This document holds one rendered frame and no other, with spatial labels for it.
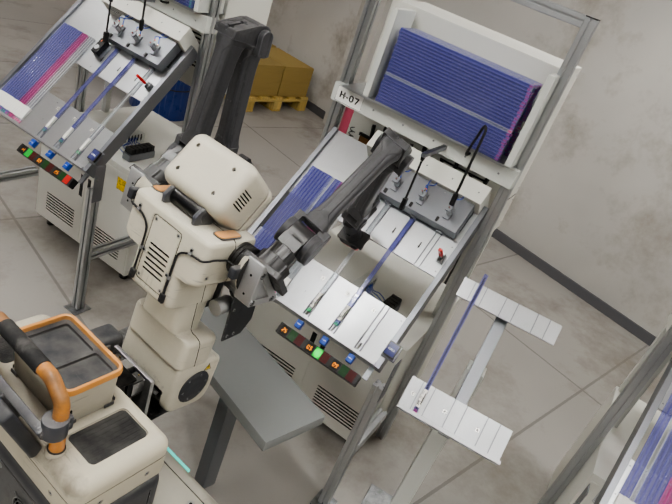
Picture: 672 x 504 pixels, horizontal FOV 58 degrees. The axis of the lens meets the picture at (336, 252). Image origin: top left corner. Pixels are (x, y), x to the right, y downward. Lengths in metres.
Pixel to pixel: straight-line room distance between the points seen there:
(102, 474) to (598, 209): 4.19
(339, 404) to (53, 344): 1.40
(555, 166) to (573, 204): 0.33
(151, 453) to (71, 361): 0.27
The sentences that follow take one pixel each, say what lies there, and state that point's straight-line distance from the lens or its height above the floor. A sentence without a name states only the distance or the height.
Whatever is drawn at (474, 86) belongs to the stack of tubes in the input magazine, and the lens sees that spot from 2.15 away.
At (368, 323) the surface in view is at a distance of 2.09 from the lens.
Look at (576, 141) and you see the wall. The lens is 5.03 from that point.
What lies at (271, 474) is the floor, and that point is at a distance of 2.56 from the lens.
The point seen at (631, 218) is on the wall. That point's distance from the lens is 4.90.
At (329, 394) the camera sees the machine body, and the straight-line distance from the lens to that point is 2.63.
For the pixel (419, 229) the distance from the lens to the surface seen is 2.22.
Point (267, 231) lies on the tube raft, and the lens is 2.27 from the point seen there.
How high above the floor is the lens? 1.94
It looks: 28 degrees down
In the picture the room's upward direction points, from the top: 21 degrees clockwise
